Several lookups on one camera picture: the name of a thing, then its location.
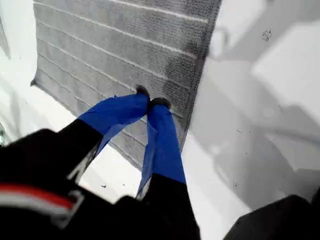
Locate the grey striped towel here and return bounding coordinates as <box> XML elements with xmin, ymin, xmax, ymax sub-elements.
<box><xmin>30</xmin><ymin>0</ymin><xmax>223</xmax><ymax>172</ymax></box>

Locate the red white gripper wire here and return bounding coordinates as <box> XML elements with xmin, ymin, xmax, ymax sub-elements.
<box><xmin>0</xmin><ymin>183</ymin><xmax>76</xmax><ymax>218</ymax></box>

